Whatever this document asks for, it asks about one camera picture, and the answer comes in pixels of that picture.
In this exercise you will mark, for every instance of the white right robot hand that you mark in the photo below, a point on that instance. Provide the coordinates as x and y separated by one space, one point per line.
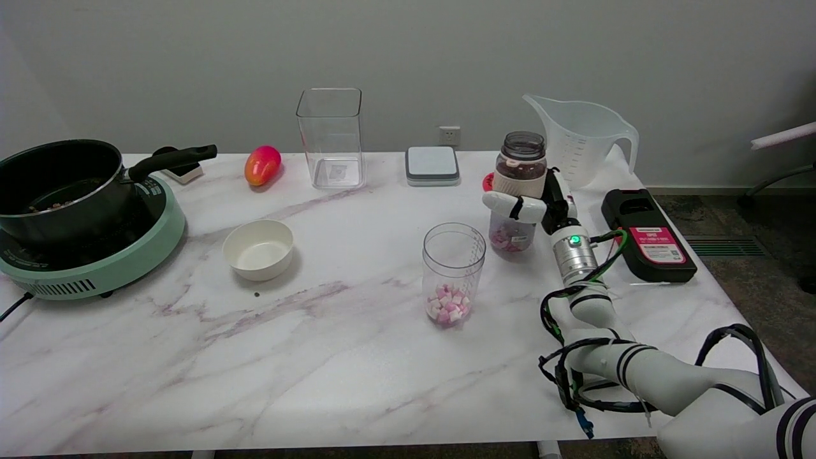
519 209

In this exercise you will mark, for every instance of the clear bottle with pink marshmallows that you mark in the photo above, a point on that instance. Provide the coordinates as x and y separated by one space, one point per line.
523 166

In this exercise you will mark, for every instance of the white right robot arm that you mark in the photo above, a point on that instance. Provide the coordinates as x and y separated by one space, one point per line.
669 382

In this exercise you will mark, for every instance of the translucent measuring jug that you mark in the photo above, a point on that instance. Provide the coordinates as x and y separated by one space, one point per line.
583 143

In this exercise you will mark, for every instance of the clear measuring cup with marshmallows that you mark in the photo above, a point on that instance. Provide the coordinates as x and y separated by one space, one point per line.
453 280

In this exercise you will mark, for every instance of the white grey kitchen scale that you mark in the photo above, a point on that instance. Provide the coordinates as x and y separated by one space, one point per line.
432 164

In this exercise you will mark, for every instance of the black device with pink label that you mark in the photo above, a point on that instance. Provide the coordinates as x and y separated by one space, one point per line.
650 245

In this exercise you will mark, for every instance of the clear square tall container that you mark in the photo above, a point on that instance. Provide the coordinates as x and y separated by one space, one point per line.
331 146

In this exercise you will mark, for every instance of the floor vent grille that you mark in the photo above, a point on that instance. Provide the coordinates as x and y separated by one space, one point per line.
727 246

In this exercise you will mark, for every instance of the white table leg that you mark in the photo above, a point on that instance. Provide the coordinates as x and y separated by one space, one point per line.
549 450
203 454

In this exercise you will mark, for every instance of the dark curved chair leg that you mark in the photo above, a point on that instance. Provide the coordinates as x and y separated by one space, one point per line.
774 178

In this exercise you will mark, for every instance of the red orange mango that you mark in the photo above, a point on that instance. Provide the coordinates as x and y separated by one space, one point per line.
261 166

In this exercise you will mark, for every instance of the white round bowl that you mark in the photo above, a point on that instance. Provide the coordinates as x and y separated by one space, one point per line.
258 252

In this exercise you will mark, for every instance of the white foam tube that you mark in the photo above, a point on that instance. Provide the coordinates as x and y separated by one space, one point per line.
784 135

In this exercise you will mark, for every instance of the white box with black top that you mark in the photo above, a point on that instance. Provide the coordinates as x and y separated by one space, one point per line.
185 173

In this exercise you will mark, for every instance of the green induction cooker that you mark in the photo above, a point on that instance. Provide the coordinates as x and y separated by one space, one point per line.
127 261

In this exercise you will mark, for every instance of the white wall socket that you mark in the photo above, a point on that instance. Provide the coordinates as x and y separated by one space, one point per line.
449 135

